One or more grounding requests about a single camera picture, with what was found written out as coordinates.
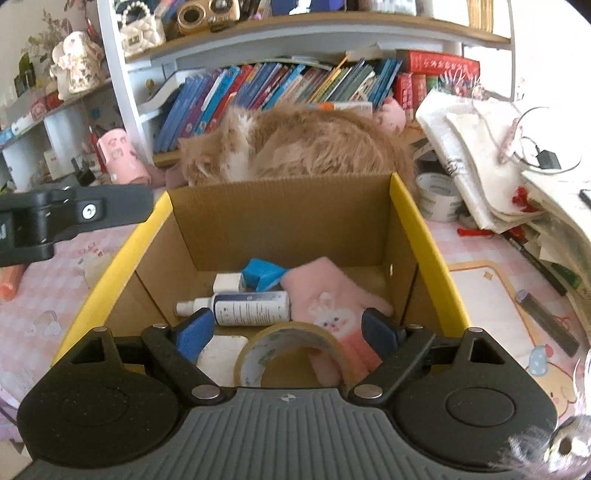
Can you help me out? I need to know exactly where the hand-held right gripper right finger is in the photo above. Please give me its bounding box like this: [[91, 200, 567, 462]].
[[348, 308, 503, 404]]

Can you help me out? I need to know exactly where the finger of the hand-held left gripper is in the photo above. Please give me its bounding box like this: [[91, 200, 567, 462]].
[[46, 185, 154, 243]]

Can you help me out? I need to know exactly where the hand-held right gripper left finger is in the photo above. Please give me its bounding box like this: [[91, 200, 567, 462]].
[[69, 308, 237, 405]]

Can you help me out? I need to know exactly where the pink bunny glove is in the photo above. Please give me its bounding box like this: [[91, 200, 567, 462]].
[[281, 257, 395, 386]]

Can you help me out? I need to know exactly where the brown tape roll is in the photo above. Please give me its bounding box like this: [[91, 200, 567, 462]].
[[233, 322, 352, 388]]

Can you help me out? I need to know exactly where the blue plastic packet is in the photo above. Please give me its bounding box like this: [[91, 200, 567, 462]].
[[240, 258, 289, 294]]

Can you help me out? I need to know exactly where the yellow cardboard box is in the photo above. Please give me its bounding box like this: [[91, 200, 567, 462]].
[[51, 172, 472, 388]]

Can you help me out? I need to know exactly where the white tissue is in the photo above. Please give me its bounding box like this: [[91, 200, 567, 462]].
[[196, 335, 250, 386]]

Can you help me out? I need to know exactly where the pink printed cup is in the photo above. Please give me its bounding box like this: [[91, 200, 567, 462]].
[[97, 129, 151, 185]]

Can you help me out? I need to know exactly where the white spray bottle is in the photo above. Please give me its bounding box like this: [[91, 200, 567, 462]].
[[175, 291, 293, 328]]

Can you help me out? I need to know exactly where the small white bottle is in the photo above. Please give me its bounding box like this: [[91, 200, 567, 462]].
[[212, 272, 247, 294]]

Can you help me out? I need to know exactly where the mauve cloth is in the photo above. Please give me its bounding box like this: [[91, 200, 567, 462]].
[[164, 166, 190, 190]]

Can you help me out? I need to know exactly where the low white shelf unit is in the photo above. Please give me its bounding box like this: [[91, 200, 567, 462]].
[[0, 83, 114, 190]]

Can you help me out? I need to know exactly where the white bookshelf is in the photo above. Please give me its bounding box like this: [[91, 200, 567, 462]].
[[97, 0, 518, 162]]

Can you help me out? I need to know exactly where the white tape roll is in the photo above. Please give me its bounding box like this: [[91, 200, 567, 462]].
[[416, 173, 464, 223]]

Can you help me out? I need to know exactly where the floral plush rabbit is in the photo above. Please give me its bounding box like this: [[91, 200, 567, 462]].
[[51, 32, 105, 93]]

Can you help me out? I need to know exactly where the grey metal bar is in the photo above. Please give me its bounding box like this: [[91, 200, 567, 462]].
[[515, 290, 580, 357]]

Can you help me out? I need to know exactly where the black pen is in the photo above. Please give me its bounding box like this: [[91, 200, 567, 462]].
[[503, 231, 568, 296]]

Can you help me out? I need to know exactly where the white pearl handbag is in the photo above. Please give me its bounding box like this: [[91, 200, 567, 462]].
[[115, 2, 166, 47]]

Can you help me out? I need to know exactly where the red ribbon bow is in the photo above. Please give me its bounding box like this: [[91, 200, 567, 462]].
[[512, 185, 539, 213]]

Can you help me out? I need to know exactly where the stack of white bags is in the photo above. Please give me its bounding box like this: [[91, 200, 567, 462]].
[[416, 90, 555, 234]]

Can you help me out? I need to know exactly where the orange fluffy cat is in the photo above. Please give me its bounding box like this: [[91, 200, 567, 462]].
[[178, 104, 419, 188]]

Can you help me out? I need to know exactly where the row of colourful books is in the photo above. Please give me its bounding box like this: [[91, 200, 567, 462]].
[[152, 58, 402, 153]]

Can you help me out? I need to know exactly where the stack of papers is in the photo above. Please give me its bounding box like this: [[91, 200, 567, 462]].
[[522, 171, 591, 342]]

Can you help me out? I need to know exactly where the gold speaker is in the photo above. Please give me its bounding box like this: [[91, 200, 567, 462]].
[[178, 0, 241, 35]]

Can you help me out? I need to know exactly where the pink plush toy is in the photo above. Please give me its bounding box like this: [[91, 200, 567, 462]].
[[374, 97, 407, 134]]

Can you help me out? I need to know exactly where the thick red book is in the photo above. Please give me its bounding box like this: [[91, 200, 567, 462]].
[[397, 50, 481, 75]]

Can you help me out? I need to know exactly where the fluffy grey keychain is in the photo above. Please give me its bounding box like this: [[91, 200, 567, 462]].
[[501, 355, 591, 480]]

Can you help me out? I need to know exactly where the black charger with cable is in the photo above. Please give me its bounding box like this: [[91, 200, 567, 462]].
[[496, 106, 583, 174]]

